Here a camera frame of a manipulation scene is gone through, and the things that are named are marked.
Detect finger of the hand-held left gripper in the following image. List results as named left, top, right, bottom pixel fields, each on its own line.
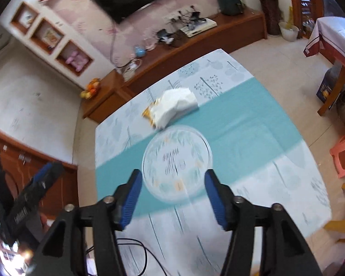
left=44, top=161, right=65, bottom=192
left=32, top=162, right=55, bottom=190

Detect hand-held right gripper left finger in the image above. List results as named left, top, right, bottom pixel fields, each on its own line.
left=26, top=169, right=143, bottom=276

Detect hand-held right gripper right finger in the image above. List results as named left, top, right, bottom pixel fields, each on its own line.
left=205, top=169, right=322, bottom=276

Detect brown wooden door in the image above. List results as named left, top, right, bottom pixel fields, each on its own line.
left=0, top=124, right=78, bottom=219

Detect fruit bowl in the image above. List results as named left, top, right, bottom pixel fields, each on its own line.
left=80, top=78, right=101, bottom=100

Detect yellow snack packet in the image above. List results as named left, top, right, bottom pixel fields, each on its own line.
left=142, top=101, right=161, bottom=127

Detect white tissue pack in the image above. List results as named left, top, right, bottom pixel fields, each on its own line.
left=154, top=89, right=199, bottom=129

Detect pink dumbbells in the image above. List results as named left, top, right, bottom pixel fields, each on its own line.
left=66, top=50, right=88, bottom=71

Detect yellow plastic stool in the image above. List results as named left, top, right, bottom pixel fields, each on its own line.
left=323, top=182, right=345, bottom=243

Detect blue cardboard box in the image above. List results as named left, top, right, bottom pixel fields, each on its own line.
left=316, top=67, right=341, bottom=104

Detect wooden television cabinet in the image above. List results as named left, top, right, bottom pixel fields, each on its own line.
left=82, top=7, right=268, bottom=124

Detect white set-top box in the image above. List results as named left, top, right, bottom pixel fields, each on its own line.
left=182, top=18, right=217, bottom=38

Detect white bucket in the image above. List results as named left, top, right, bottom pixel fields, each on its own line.
left=278, top=21, right=301, bottom=41

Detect tall dark woven basket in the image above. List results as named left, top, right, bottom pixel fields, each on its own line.
left=257, top=0, right=281, bottom=36

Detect dark green air fryer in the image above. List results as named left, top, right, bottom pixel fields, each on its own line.
left=216, top=0, right=245, bottom=16

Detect table with pink cloth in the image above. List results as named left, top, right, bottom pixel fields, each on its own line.
left=303, top=17, right=345, bottom=117

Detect wooden display cabinet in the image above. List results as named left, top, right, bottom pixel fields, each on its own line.
left=286, top=0, right=334, bottom=39

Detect black cable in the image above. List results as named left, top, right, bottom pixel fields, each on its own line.
left=86, top=238, right=161, bottom=276

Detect white charger with cable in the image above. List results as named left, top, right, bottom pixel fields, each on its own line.
left=122, top=59, right=143, bottom=77

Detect white wall shelf niches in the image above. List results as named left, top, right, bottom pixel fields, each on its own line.
left=1, top=0, right=95, bottom=77

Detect picture frame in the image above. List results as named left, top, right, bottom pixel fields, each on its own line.
left=43, top=29, right=61, bottom=46

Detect black chargers and cables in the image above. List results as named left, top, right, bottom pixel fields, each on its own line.
left=157, top=29, right=184, bottom=48

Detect white wall power sockets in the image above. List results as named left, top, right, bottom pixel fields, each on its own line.
left=164, top=10, right=202, bottom=23

